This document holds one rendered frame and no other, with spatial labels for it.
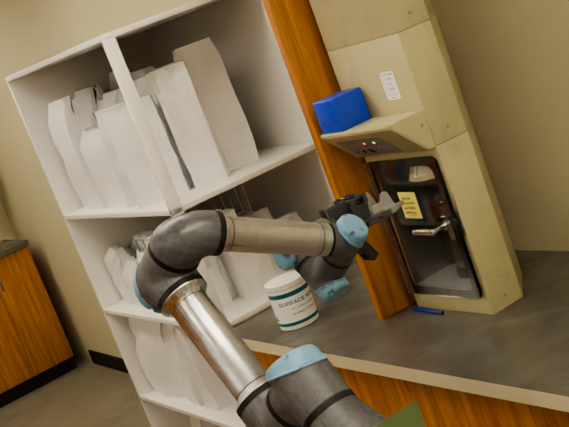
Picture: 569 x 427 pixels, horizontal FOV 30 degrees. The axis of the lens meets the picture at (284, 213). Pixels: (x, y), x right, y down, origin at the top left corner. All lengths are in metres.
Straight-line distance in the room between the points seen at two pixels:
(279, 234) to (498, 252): 0.76
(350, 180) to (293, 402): 1.10
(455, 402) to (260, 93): 1.86
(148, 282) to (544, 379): 0.87
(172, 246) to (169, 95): 1.62
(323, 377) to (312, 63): 1.18
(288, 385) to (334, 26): 1.17
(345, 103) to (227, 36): 1.45
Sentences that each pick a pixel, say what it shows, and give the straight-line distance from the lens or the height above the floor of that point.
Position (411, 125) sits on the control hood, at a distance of 2.66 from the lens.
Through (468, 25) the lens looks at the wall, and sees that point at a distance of 3.13.
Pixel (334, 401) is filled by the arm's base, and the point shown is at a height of 1.17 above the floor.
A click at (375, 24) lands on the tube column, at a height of 1.74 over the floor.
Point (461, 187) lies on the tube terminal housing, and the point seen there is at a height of 1.28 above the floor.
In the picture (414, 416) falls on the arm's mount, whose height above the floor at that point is 1.10.
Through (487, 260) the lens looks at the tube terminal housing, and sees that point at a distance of 2.80.
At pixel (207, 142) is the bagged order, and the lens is 3.78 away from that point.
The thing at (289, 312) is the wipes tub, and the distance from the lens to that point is 3.25.
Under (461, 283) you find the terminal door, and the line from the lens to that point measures 2.84.
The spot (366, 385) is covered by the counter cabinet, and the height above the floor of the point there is 0.84.
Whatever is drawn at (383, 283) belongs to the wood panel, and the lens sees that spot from 3.06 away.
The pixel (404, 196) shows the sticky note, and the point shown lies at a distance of 2.86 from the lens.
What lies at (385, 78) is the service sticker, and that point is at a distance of 2.76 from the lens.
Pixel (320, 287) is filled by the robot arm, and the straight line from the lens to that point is 2.44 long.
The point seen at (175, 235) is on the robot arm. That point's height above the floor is 1.51.
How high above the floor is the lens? 1.89
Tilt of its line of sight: 11 degrees down
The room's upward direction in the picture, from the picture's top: 21 degrees counter-clockwise
